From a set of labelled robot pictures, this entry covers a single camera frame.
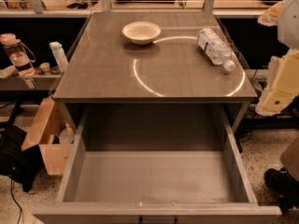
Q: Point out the white paper bowl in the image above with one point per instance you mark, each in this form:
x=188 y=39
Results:
x=141 y=32

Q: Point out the black shoe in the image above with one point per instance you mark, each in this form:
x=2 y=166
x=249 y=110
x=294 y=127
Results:
x=281 y=182

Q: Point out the black bag on floor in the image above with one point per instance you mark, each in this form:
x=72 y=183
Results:
x=19 y=165

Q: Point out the pink lidded drink bottle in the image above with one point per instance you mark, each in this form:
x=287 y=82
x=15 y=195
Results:
x=19 y=54

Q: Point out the small jar on shelf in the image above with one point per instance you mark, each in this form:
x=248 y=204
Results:
x=45 y=67

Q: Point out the white bottle on shelf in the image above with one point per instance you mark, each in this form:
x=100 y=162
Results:
x=59 y=55

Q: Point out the open cardboard box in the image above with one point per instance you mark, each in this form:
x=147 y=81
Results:
x=48 y=124

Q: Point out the beige trouser leg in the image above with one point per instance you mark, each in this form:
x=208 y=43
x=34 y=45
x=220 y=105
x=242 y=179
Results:
x=290 y=159

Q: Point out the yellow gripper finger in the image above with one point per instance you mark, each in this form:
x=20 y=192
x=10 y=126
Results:
x=271 y=15
x=282 y=84

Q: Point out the open grey top drawer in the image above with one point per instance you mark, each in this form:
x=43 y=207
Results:
x=119 y=186

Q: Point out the grey cabinet with top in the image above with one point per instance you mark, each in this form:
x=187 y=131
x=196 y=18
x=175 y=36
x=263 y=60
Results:
x=166 y=95

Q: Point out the black drawer handle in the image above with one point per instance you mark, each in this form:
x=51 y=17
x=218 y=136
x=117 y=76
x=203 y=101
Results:
x=157 y=220

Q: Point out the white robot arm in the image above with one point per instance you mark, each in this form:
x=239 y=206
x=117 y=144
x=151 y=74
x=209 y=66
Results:
x=288 y=25

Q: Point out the clear plastic water bottle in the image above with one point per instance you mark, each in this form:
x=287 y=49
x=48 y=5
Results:
x=216 y=49

